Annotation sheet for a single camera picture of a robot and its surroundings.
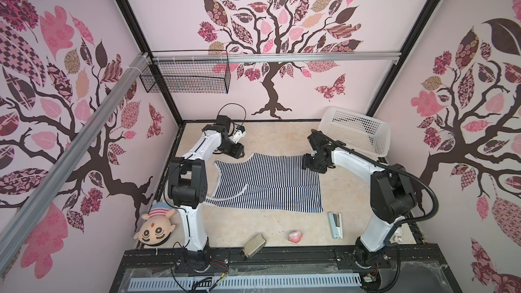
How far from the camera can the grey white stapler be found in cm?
79

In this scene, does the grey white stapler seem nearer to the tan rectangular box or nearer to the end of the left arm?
the tan rectangular box

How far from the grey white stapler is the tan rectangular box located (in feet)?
0.92

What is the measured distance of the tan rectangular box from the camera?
741 mm
